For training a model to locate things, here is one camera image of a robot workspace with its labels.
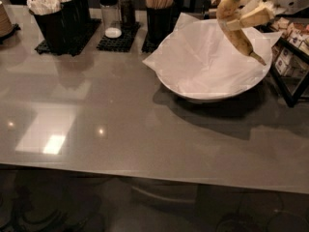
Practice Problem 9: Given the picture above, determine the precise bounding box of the black mat under cutlery cups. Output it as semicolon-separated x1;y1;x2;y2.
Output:
35;18;101;56

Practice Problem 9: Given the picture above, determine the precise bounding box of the black cup with white cutlery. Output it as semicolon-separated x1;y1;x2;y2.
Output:
26;0;79;55

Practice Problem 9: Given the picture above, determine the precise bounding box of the black mat under shakers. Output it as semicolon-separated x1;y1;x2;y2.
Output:
97;22;140;52

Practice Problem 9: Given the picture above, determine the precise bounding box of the pepper shaker black lid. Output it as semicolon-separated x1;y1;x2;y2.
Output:
119;0;136;28

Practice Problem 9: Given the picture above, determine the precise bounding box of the white bowl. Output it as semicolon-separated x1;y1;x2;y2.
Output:
155;18;272;102

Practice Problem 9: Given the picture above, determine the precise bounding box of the black cup behind cutlery cup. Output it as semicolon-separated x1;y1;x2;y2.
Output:
63;0;90;35

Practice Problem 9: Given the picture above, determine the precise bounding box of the yellow banana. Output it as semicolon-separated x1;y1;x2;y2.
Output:
216;0;266;66

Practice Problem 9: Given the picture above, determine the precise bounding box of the black cup with wooden stirrers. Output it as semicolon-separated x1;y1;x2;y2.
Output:
145;0;174;44

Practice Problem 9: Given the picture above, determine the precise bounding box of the black rack with packets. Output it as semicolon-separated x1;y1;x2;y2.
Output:
267;17;309;107

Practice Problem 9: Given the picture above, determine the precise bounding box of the white paper liner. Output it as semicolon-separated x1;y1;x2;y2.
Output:
142;12;283;97

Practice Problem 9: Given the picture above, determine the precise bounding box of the stack of brown cups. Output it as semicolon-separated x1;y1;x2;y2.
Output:
0;1;13;37

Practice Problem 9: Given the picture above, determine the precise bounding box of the black mat under stirrer cup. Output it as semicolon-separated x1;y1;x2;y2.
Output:
142;35;157;53

